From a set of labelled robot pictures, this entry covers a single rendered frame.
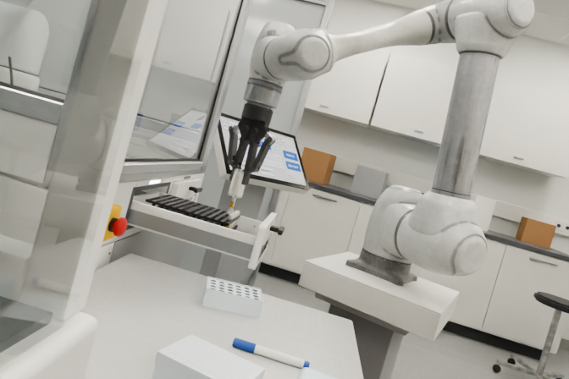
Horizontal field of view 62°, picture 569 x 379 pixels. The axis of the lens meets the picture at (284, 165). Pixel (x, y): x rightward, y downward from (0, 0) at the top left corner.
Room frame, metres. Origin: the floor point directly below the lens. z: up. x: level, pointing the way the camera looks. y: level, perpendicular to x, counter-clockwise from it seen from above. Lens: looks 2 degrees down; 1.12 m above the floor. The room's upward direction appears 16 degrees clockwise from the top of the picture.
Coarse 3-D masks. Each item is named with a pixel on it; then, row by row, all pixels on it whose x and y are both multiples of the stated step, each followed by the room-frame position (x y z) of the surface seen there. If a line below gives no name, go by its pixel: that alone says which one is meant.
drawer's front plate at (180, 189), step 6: (186, 180) 1.59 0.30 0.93; (192, 180) 1.64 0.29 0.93; (198, 180) 1.70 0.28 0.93; (174, 186) 1.46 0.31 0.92; (180, 186) 1.49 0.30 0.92; (186, 186) 1.56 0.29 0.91; (198, 186) 1.73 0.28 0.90; (174, 192) 1.46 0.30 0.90; (180, 192) 1.51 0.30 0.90; (186, 192) 1.58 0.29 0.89; (192, 192) 1.66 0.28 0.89; (186, 198) 1.60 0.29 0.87; (192, 198) 1.69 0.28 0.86
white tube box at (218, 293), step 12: (204, 288) 1.04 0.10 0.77; (216, 288) 1.00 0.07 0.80; (228, 288) 1.02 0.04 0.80; (240, 288) 1.04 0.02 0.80; (252, 288) 1.06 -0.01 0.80; (204, 300) 0.97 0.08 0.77; (216, 300) 0.98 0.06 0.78; (228, 300) 0.98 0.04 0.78; (240, 300) 0.98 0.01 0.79; (252, 300) 0.99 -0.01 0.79; (240, 312) 0.98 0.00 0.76; (252, 312) 0.99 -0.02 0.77
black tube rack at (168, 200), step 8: (152, 200) 1.21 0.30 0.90; (160, 200) 1.25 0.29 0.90; (168, 200) 1.27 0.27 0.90; (176, 200) 1.31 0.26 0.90; (184, 200) 1.35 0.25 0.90; (168, 208) 1.32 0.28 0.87; (176, 208) 1.20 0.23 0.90; (184, 208) 1.23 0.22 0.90; (192, 208) 1.26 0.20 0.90; (200, 208) 1.30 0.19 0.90; (208, 208) 1.33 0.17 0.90; (216, 208) 1.37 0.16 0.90; (192, 216) 1.28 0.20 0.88; (200, 216) 1.20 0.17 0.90; (208, 216) 1.22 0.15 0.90; (216, 216) 1.25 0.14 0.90; (224, 216) 1.28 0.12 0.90
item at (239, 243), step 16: (160, 192) 1.42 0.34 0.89; (144, 208) 1.17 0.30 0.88; (160, 208) 1.17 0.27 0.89; (128, 224) 1.17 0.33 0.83; (144, 224) 1.16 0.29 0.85; (160, 224) 1.16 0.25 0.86; (176, 224) 1.16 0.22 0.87; (192, 224) 1.16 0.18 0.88; (208, 224) 1.16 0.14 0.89; (240, 224) 1.39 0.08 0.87; (256, 224) 1.39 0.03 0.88; (192, 240) 1.16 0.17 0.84; (208, 240) 1.15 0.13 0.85; (224, 240) 1.15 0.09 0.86; (240, 240) 1.15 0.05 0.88; (240, 256) 1.15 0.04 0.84
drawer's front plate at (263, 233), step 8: (272, 216) 1.33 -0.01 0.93; (264, 224) 1.15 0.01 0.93; (272, 224) 1.31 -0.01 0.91; (264, 232) 1.13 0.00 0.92; (272, 232) 1.41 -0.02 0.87; (256, 240) 1.13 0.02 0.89; (264, 240) 1.19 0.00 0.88; (256, 248) 1.13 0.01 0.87; (256, 256) 1.13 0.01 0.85; (248, 264) 1.13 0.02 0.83; (256, 264) 1.13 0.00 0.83
